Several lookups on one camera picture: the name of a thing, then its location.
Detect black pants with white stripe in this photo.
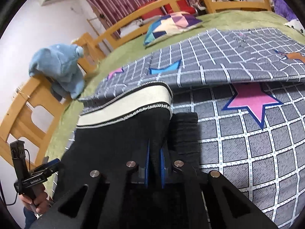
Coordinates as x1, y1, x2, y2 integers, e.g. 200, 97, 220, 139
51, 81, 200, 229

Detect person left hand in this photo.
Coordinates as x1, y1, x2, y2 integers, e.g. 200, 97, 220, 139
19, 184, 50, 214

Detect green bed sheet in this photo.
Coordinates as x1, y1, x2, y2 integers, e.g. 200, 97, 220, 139
47, 11, 304, 172

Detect grey grid star quilt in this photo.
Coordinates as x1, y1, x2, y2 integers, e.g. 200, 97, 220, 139
64, 27, 305, 227

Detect blue plush toy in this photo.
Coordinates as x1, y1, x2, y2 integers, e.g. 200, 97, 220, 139
28, 44, 85, 100

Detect colourful geometric pillow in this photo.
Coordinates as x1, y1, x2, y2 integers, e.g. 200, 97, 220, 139
143, 11, 203, 47

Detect red chair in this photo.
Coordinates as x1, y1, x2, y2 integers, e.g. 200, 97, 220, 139
137, 0, 164, 20
159, 0, 196, 15

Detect white black spotted pillow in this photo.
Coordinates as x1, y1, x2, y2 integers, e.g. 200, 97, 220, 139
284, 19, 304, 35

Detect purple plush toy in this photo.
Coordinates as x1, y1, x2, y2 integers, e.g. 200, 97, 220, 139
272, 0, 297, 21

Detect wooden bed frame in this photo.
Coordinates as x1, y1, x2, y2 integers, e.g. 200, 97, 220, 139
1, 0, 271, 169

